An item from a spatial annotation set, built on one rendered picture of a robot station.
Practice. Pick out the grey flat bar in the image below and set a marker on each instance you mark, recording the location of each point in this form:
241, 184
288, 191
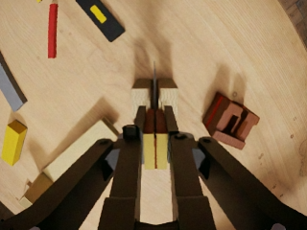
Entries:
9, 87

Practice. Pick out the black and blue sliding bevel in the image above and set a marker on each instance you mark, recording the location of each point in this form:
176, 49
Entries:
102, 18

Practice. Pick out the yellow rectangular block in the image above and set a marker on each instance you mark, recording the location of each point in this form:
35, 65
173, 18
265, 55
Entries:
13, 142

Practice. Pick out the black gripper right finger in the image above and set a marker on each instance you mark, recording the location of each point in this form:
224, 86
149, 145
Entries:
245, 200

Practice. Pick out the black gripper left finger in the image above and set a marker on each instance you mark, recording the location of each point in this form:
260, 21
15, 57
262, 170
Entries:
68, 201

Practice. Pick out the red flat bar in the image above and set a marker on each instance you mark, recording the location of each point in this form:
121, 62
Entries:
52, 31

